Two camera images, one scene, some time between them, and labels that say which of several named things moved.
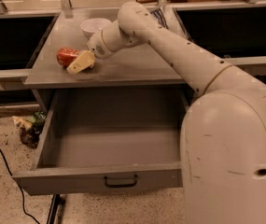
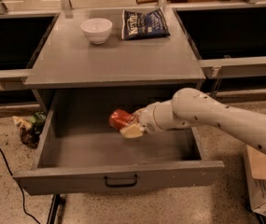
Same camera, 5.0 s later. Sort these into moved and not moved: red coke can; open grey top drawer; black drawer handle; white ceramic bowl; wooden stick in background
Moved: red coke can
Not moved: black drawer handle; white ceramic bowl; open grey top drawer; wooden stick in background
